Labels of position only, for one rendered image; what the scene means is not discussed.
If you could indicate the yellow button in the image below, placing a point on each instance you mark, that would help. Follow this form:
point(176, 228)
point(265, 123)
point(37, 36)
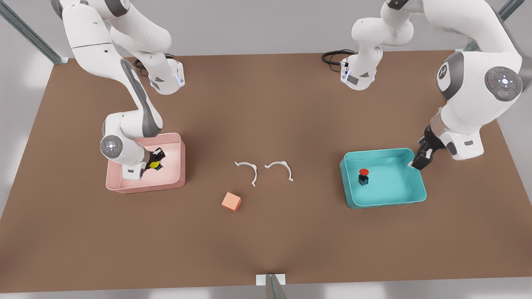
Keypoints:
point(155, 165)

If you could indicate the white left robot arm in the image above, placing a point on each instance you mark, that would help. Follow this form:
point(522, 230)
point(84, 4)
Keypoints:
point(474, 91)

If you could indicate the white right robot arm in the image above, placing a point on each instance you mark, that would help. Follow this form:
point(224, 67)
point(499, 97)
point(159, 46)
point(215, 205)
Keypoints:
point(124, 37)

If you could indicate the pink storage box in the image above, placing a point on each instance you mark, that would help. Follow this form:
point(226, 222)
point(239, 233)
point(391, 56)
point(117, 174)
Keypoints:
point(170, 174)

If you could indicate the blue storage box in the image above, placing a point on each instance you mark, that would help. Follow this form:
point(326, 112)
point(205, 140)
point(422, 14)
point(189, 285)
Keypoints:
point(386, 187)

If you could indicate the red button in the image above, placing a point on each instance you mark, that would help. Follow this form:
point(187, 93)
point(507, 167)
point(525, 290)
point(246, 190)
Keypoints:
point(363, 176)

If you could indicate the orange cube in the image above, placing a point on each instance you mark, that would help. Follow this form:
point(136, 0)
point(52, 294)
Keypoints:
point(231, 202)

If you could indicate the white curved clip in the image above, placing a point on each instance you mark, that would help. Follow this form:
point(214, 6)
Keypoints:
point(284, 168)
point(252, 170)

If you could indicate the silver frame post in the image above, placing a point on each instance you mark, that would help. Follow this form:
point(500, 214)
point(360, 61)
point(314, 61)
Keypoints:
point(272, 286)
point(29, 33)
point(505, 10)

